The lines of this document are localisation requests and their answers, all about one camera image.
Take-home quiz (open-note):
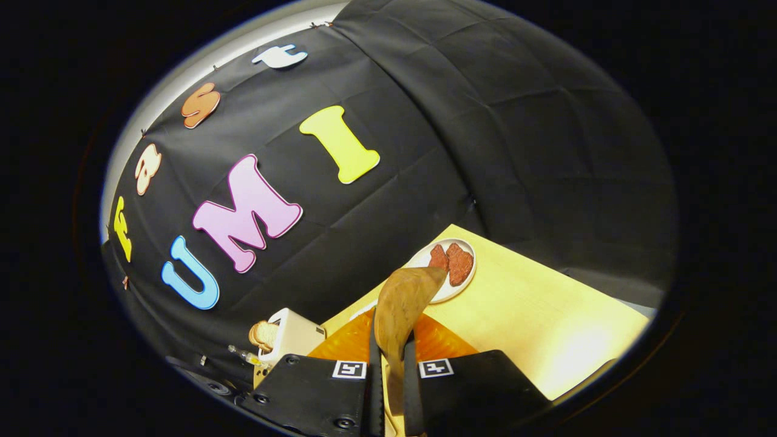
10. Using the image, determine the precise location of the black backdrop cloth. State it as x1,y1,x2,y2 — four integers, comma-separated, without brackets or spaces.
100,0,677,395

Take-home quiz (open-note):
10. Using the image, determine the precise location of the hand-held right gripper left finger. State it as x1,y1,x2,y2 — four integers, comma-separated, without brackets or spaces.
234,310,384,436

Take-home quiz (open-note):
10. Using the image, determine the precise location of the wooden spoon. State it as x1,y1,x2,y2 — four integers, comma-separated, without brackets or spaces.
374,266,448,419

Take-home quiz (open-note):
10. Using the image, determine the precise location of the small glass bottle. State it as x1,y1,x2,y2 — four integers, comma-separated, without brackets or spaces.
228,345,268,367

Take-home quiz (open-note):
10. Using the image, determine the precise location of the white toaster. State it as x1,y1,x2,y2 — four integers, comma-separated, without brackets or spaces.
258,308,327,368

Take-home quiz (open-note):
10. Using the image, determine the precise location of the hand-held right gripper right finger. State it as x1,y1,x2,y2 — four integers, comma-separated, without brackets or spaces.
404,313,553,436

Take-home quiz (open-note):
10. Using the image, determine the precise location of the round white plate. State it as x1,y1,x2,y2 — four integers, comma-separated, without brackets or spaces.
405,238,477,304

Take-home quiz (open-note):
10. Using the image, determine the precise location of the bread slice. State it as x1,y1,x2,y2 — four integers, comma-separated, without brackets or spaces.
248,320,280,351

